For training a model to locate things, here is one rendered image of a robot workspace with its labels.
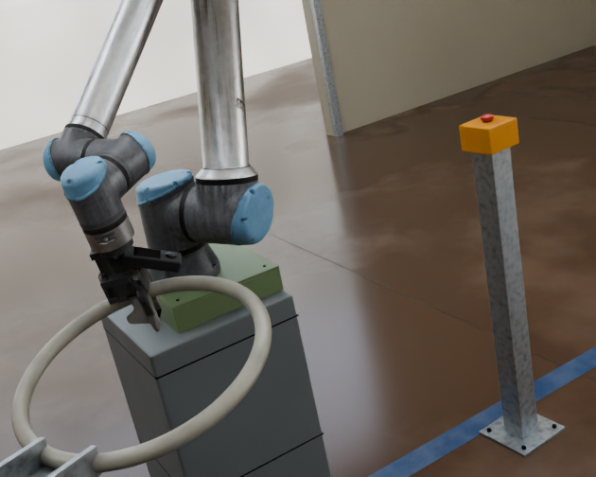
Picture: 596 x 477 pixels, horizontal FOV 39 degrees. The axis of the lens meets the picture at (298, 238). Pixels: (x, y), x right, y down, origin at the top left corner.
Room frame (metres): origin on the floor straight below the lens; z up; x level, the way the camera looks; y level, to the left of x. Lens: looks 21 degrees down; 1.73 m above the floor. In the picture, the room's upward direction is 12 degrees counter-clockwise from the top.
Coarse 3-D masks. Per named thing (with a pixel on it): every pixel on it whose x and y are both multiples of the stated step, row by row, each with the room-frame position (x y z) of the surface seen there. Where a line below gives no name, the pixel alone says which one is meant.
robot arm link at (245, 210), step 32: (192, 0) 1.97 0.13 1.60; (224, 0) 1.94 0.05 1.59; (224, 32) 1.93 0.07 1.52; (224, 64) 1.92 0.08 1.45; (224, 96) 1.90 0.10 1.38; (224, 128) 1.89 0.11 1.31; (224, 160) 1.88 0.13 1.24; (192, 192) 1.92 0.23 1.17; (224, 192) 1.85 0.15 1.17; (256, 192) 1.86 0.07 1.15; (192, 224) 1.88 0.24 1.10; (224, 224) 1.83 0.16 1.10; (256, 224) 1.85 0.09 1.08
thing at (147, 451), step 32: (160, 288) 1.55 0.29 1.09; (192, 288) 1.53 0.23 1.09; (224, 288) 1.48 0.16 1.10; (96, 320) 1.53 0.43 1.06; (256, 320) 1.34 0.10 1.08; (256, 352) 1.25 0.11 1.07; (32, 384) 1.37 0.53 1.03; (224, 416) 1.16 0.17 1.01; (128, 448) 1.12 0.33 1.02; (160, 448) 1.11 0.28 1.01
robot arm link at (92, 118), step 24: (144, 0) 1.94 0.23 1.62; (120, 24) 1.89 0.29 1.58; (144, 24) 1.91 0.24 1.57; (120, 48) 1.85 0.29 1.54; (96, 72) 1.81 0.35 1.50; (120, 72) 1.81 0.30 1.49; (96, 96) 1.76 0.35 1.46; (120, 96) 1.80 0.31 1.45; (72, 120) 1.73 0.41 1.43; (96, 120) 1.73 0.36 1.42; (48, 144) 1.71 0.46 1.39; (72, 144) 1.67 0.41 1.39; (48, 168) 1.68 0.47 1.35
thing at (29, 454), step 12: (36, 444) 1.17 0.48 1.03; (12, 456) 1.13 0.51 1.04; (24, 456) 1.14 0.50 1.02; (36, 456) 1.16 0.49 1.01; (84, 456) 1.11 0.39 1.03; (0, 468) 1.10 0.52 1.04; (12, 468) 1.12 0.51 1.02; (24, 468) 1.14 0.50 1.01; (36, 468) 1.16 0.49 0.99; (48, 468) 1.16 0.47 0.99; (60, 468) 1.07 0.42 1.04; (72, 468) 1.08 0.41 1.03; (84, 468) 1.10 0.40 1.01
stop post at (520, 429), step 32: (480, 128) 2.27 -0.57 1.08; (512, 128) 2.29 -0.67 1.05; (480, 160) 2.31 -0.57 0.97; (480, 192) 2.32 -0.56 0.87; (512, 192) 2.31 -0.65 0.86; (512, 224) 2.30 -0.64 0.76; (512, 256) 2.29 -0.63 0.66; (512, 288) 2.28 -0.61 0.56; (512, 320) 2.28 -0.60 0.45; (512, 352) 2.27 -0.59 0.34; (512, 384) 2.29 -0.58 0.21; (512, 416) 2.30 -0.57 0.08; (512, 448) 2.24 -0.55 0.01
